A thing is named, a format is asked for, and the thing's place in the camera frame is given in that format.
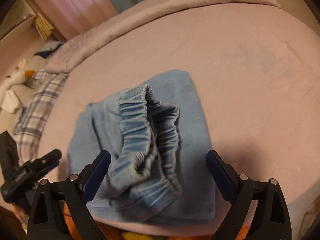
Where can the pink bed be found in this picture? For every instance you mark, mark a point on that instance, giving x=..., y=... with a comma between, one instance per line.
x=250, y=92

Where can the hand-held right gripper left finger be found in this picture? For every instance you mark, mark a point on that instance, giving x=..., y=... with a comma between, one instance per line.
x=96, y=177

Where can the beige cabinet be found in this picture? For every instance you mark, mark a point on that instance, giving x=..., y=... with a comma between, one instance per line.
x=15, y=17

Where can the pink curtain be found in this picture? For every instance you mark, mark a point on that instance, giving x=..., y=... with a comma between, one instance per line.
x=75, y=0

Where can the white stuffed goose toy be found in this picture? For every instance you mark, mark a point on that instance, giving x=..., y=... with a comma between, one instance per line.
x=17, y=77

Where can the blue patterned cloth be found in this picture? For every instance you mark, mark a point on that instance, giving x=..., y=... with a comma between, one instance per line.
x=48, y=47

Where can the yellow fabric bundle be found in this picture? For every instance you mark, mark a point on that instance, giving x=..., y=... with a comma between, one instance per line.
x=45, y=27

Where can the light blue denim pants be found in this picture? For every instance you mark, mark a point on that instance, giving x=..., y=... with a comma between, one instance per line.
x=150, y=130

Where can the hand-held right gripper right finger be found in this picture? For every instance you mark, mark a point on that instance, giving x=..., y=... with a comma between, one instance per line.
x=220, y=177

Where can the pink quilted comforter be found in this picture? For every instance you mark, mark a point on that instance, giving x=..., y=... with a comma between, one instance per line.
x=150, y=12

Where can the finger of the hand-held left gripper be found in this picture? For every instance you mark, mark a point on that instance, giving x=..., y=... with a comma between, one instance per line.
x=48, y=161

